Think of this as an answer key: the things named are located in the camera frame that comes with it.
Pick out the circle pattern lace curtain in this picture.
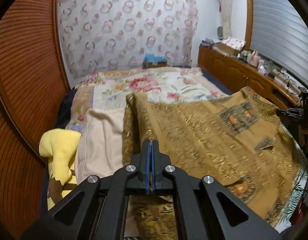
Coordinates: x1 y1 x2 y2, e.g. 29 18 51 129
58 0 198 79

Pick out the dark blue bed sheet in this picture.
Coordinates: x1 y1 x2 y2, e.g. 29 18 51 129
201 69 232 95

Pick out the cardboard box with blue cloth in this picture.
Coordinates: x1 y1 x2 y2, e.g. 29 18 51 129
143 53 167 69

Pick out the beige side curtain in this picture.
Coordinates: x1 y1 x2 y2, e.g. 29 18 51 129
220 0 232 40

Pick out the grey window blind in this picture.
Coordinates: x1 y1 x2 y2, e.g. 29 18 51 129
250 0 308 88

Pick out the palm leaf print blanket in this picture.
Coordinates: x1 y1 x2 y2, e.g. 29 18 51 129
275 124 308 232

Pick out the beige folded cloth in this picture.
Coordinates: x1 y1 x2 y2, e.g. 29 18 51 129
74 108 125 184

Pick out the floral cream blanket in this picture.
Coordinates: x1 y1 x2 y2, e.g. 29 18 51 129
66 67 227 132

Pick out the cardboard box floral cover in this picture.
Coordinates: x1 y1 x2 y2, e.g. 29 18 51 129
217 36 246 56

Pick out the pink kettle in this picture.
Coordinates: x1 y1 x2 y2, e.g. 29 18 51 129
249 50 259 67

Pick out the golden brown patterned garment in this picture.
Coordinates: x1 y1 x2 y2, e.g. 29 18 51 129
123 87 302 229

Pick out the yellow plush toy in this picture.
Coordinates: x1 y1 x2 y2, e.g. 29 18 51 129
39 128 81 210

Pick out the wooden sideboard cabinet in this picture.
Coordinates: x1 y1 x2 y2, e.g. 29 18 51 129
198 46 297 109

